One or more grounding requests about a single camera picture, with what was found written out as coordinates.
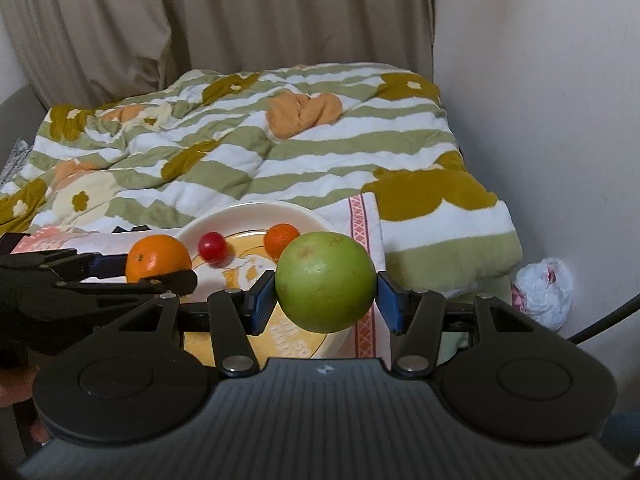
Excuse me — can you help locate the orange mandarin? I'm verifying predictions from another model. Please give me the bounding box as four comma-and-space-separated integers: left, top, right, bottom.
125, 234, 192, 283

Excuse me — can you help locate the green apple front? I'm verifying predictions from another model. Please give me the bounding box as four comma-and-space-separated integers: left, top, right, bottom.
274, 232, 376, 334

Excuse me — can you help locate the small red cherry tomato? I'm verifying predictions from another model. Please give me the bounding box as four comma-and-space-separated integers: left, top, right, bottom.
198, 231, 228, 266

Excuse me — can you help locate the cream oval dish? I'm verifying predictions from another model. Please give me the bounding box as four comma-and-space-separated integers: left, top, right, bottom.
174, 200, 357, 361

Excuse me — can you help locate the small orange in dish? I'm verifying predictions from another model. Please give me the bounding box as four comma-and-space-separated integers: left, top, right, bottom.
264, 223, 300, 261

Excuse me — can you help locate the pink white table cloth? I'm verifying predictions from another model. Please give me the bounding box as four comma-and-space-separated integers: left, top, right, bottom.
10, 190, 393, 369

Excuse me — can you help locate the white plastic bag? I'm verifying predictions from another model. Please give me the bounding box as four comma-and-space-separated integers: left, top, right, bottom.
511, 258, 574, 332

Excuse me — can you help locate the green white floral blanket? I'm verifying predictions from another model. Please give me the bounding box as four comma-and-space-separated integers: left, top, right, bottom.
1, 63, 522, 292

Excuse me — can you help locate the beige curtain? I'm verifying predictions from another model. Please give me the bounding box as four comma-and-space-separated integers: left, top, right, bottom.
1, 0, 435, 107

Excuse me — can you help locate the black cable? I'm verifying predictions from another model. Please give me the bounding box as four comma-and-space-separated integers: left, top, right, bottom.
568, 292, 640, 346

